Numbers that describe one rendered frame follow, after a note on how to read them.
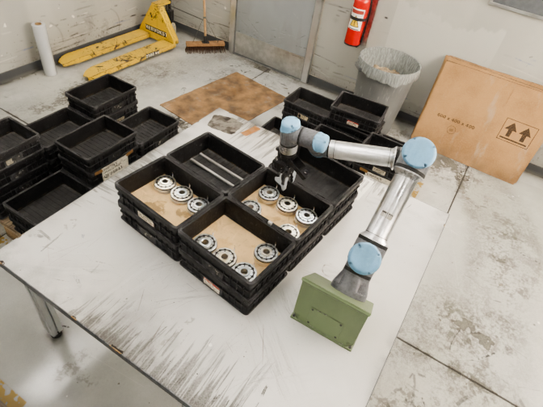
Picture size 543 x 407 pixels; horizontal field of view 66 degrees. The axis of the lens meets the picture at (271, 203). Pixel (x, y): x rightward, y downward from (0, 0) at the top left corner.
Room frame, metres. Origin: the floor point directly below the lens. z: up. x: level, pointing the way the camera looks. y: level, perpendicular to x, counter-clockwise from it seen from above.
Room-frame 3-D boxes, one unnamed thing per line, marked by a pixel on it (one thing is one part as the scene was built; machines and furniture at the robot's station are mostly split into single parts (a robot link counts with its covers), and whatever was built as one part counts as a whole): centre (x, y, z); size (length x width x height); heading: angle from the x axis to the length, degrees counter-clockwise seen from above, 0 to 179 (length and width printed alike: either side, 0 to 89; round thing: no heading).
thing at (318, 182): (1.65, -0.19, 0.87); 0.40 x 0.30 x 0.11; 59
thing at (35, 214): (1.68, 1.31, 0.26); 0.40 x 0.30 x 0.23; 155
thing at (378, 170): (2.43, -0.75, 0.37); 0.40 x 0.30 x 0.45; 65
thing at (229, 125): (2.26, 0.39, 0.71); 0.22 x 0.19 x 0.01; 65
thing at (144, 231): (1.34, 0.46, 0.76); 0.40 x 0.30 x 0.12; 59
